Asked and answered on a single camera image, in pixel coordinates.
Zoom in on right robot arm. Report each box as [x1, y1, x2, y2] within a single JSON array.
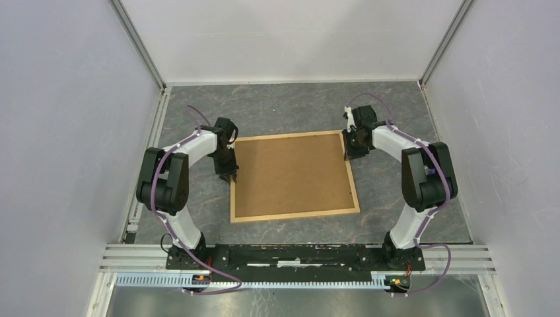
[[342, 105, 458, 269]]

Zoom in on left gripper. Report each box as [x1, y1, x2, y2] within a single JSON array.
[[211, 147, 239, 184]]

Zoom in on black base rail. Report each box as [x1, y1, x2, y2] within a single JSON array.
[[165, 244, 426, 295]]

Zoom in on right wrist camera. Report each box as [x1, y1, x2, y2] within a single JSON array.
[[343, 106, 356, 133]]

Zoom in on wooden picture frame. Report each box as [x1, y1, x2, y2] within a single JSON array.
[[229, 129, 361, 224]]

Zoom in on brown backing board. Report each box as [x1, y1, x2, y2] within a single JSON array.
[[234, 133, 356, 219]]

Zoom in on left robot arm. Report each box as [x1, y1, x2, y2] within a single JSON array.
[[136, 117, 238, 269]]

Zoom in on white slotted cable duct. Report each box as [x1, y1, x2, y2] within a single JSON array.
[[114, 273, 409, 291]]

